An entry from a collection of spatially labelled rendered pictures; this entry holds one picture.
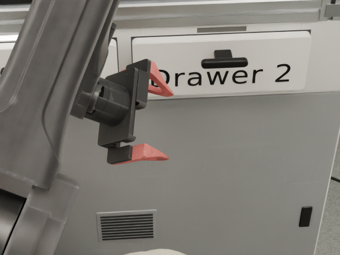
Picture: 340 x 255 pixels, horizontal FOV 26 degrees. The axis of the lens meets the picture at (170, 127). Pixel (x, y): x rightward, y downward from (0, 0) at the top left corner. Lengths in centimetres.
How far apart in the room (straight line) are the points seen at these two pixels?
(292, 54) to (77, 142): 41
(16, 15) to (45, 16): 70
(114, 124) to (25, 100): 52
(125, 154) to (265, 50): 34
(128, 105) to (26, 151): 52
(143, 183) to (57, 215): 95
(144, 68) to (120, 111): 8
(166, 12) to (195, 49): 8
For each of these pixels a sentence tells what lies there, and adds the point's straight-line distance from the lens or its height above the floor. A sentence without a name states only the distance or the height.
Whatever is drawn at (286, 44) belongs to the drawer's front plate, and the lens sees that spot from 121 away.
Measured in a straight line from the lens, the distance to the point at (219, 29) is 120.
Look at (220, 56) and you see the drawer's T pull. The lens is 118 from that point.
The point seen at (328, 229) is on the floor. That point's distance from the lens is 216.
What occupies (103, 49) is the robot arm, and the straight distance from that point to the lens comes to 81.
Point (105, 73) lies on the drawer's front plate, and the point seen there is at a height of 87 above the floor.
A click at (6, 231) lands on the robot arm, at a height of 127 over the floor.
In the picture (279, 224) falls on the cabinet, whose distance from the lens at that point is 155.
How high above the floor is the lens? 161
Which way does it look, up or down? 42 degrees down
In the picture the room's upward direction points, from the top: straight up
